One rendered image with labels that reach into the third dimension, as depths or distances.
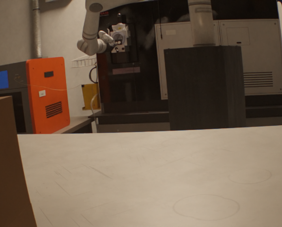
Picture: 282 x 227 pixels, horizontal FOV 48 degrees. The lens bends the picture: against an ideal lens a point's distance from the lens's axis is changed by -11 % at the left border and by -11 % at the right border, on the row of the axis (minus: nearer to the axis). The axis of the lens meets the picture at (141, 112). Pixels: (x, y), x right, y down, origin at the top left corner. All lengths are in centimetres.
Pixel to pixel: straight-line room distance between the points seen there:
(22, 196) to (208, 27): 115
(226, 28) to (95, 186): 171
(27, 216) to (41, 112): 161
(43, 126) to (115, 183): 139
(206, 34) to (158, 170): 85
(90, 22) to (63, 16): 214
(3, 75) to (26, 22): 205
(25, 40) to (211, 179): 352
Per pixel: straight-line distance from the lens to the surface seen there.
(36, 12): 374
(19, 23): 397
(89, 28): 154
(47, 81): 196
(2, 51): 409
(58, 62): 208
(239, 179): 50
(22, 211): 27
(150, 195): 46
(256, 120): 208
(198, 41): 133
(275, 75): 213
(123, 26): 214
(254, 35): 211
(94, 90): 231
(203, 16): 134
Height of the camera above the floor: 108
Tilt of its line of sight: 9 degrees down
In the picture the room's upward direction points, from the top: 5 degrees counter-clockwise
